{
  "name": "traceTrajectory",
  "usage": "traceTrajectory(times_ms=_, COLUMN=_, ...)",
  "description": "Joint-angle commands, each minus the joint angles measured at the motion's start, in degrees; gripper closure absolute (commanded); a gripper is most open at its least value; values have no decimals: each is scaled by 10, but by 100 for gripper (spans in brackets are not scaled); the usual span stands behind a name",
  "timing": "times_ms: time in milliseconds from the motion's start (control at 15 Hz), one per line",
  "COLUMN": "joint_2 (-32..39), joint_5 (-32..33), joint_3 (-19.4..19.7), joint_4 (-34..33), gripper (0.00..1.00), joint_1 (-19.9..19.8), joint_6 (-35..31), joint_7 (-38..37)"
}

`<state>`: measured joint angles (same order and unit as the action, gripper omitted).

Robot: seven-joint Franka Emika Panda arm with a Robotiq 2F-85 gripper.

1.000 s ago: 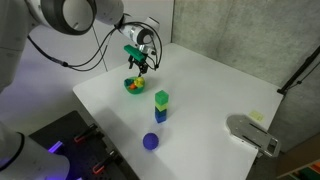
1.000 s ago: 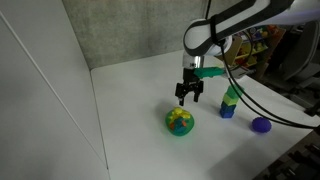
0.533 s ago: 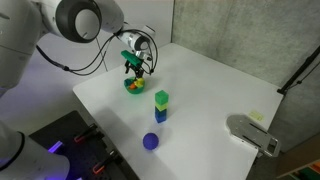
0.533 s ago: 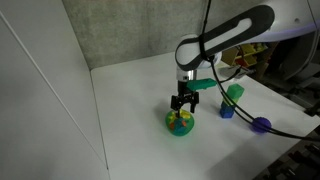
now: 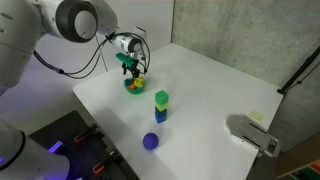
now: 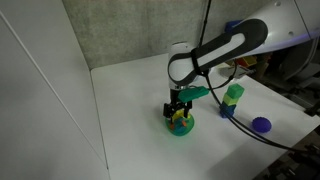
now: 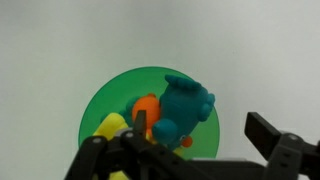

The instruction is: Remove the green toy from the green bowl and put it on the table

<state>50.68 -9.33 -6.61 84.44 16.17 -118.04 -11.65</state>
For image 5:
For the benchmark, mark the wooden toy shelf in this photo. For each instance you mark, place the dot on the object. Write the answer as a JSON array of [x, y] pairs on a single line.
[[300, 163]]

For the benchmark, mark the yellow-green block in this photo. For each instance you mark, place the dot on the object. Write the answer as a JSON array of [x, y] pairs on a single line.
[[162, 106]]

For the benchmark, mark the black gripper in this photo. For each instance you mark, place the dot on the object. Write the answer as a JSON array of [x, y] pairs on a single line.
[[129, 66]]

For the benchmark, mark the green block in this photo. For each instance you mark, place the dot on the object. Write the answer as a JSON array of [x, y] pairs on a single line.
[[162, 96]]

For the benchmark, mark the blue block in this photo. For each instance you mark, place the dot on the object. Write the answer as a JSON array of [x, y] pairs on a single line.
[[161, 118]]

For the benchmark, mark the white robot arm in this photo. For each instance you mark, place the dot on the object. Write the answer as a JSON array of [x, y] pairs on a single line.
[[40, 23]]

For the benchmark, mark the black stand pole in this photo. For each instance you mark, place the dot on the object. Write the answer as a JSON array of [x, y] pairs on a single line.
[[300, 71]]

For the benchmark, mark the yellow toy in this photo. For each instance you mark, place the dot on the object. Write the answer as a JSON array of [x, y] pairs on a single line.
[[140, 81]]

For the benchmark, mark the yellow sticky note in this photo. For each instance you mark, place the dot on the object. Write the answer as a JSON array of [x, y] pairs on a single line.
[[256, 115]]

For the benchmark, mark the grey metal plate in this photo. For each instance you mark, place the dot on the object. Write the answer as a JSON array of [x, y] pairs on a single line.
[[253, 133]]

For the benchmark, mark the dark teal block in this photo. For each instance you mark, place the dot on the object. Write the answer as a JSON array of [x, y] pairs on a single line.
[[161, 113]]

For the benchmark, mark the green bowl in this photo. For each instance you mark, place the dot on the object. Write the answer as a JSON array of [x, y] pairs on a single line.
[[134, 90]]

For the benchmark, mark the black perforated base board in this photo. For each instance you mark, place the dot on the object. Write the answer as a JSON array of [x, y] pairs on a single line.
[[66, 140]]

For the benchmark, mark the purple spiky ball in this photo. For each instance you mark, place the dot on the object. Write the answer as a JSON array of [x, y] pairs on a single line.
[[150, 141]]

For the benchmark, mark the orange toy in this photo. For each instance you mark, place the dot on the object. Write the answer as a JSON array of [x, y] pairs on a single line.
[[132, 86]]

